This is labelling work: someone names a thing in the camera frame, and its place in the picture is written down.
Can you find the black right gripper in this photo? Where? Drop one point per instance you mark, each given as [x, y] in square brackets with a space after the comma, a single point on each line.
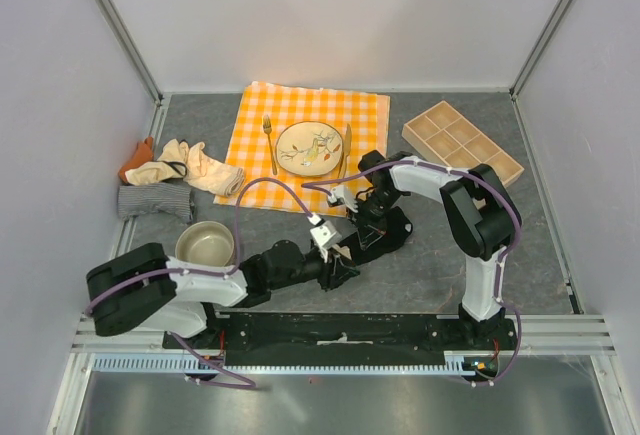
[380, 226]

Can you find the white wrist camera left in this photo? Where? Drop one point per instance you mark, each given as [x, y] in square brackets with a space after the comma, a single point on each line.
[324, 234]

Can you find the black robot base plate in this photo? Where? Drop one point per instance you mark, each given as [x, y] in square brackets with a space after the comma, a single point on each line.
[252, 339]

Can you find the orange cloth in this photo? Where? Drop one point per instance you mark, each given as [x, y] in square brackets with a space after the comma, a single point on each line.
[143, 153]

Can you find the grey striped garment pile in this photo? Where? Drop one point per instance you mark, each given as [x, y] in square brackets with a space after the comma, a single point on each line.
[133, 201]

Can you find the white cable duct strip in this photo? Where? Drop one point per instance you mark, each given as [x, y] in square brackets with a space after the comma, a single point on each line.
[187, 364]

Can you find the orange checkered tablecloth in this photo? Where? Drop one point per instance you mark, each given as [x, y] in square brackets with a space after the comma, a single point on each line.
[367, 113]

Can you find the left aluminium frame post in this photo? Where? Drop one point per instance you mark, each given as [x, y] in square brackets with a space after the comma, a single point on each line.
[124, 38]

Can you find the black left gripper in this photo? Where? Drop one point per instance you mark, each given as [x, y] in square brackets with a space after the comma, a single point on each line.
[338, 270]

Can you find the wooden compartment tray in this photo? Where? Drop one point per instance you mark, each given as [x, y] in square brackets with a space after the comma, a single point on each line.
[442, 135]

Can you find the beige ceramic bowl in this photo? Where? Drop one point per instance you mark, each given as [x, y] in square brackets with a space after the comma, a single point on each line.
[206, 243]

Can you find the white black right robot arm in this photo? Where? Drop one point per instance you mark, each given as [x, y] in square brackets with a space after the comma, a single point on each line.
[482, 218]

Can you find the gold fork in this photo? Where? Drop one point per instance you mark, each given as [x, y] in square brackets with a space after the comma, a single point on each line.
[267, 129]

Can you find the black cream garment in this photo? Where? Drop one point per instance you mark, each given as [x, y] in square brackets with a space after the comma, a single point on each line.
[399, 230]

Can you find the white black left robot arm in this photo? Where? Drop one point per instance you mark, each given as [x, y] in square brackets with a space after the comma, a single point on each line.
[147, 288]

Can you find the gold table knife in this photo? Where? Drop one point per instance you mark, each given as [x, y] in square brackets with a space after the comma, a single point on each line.
[347, 142]

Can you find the cream cloth garment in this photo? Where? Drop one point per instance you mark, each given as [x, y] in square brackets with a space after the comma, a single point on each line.
[181, 161]

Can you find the grey aluminium frame post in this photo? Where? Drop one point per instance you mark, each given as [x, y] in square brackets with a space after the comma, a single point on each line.
[559, 12]

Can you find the bird pattern ceramic plate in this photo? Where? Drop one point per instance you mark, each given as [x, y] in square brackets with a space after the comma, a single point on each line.
[309, 149]

